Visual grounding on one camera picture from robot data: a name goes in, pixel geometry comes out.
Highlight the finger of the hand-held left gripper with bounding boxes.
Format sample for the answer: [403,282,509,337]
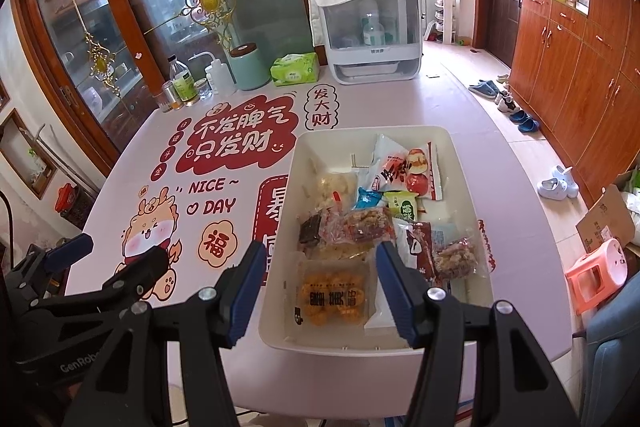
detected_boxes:
[102,246,170,303]
[44,233,94,273]

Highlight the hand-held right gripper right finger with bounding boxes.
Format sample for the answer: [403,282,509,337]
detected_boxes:
[375,241,583,427]

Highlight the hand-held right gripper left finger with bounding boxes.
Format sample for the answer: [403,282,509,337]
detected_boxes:
[62,239,268,427]

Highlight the brown candy packet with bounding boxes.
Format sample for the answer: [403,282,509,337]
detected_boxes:
[404,221,437,281]

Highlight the beige packet with dark label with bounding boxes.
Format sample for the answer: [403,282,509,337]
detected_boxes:
[291,258,372,331]

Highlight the clear packet of brown nuts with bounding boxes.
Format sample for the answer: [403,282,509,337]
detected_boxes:
[431,236,479,281]

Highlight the clear packet with blue print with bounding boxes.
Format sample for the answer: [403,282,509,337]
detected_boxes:
[429,227,459,253]

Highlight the clear packet of reddish snacks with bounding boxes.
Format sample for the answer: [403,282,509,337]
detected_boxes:
[324,206,397,244]

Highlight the dark brown snack packet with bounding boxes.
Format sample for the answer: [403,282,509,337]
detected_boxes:
[298,212,324,251]

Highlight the green snack packet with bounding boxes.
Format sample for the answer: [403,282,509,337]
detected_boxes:
[384,189,419,221]

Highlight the blue snack packet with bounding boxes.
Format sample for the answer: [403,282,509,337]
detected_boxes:
[354,186,389,211]

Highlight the large white and red packet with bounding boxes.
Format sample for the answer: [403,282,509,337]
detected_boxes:
[369,133,444,201]

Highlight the white plastic bin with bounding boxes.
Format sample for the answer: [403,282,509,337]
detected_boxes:
[258,125,494,354]

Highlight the small glass jars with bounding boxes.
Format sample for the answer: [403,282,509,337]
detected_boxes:
[160,81,182,113]

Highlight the small gold door ornament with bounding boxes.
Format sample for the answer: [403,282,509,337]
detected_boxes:
[57,0,132,98]

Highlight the glass bottle with green label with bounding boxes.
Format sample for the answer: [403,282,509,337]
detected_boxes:
[168,55,197,103]

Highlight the white shoes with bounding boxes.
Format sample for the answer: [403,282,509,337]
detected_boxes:
[536,165,580,200]

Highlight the pink plastic stool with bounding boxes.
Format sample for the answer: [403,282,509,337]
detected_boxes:
[564,237,629,316]

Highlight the white squeeze bottle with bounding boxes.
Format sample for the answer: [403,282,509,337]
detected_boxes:
[187,51,236,97]

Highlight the blue slippers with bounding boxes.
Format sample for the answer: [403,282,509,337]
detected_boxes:
[509,109,541,134]

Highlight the cardboard box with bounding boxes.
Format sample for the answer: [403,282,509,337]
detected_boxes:
[575,184,640,254]

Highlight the blue chair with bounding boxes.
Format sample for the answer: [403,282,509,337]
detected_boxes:
[581,276,640,427]

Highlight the mint green canister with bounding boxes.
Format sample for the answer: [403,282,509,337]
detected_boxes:
[228,42,271,92]

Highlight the green tissue pack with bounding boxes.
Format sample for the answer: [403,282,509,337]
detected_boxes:
[269,52,321,87]

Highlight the white storage cabinet box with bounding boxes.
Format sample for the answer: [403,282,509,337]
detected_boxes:
[312,0,424,86]

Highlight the black cable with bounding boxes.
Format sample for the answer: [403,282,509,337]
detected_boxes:
[0,189,16,258]

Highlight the wooden picture frame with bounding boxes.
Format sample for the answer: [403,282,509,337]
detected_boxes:
[0,108,59,201]

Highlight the wooden wall cabinet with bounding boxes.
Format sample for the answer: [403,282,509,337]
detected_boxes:
[509,0,640,208]

